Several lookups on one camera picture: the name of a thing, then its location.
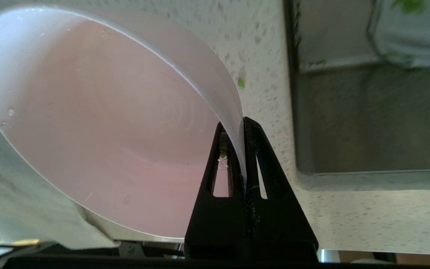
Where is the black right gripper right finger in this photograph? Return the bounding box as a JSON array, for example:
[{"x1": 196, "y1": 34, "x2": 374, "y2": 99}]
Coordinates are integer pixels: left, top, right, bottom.
[{"x1": 236, "y1": 117, "x2": 319, "y2": 261}]

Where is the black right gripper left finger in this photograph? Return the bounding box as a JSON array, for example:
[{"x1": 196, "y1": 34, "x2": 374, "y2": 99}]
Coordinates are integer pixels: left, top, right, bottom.
[{"x1": 184, "y1": 121, "x2": 251, "y2": 260}]

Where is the pink bowl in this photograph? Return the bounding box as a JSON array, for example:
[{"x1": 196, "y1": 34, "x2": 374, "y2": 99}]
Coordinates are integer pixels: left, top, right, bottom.
[{"x1": 0, "y1": 6, "x2": 247, "y2": 239}]

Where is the steel sink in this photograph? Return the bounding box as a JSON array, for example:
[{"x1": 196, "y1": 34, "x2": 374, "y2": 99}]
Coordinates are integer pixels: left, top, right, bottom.
[{"x1": 284, "y1": 0, "x2": 430, "y2": 176}]

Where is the white towel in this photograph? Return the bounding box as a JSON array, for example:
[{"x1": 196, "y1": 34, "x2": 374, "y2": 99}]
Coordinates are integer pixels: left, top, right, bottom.
[{"x1": 0, "y1": 93, "x2": 120, "y2": 250}]

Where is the white crumpled cloth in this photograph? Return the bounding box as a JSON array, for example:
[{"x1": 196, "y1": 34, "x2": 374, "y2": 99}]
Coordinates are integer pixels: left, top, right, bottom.
[{"x1": 366, "y1": 0, "x2": 430, "y2": 69}]

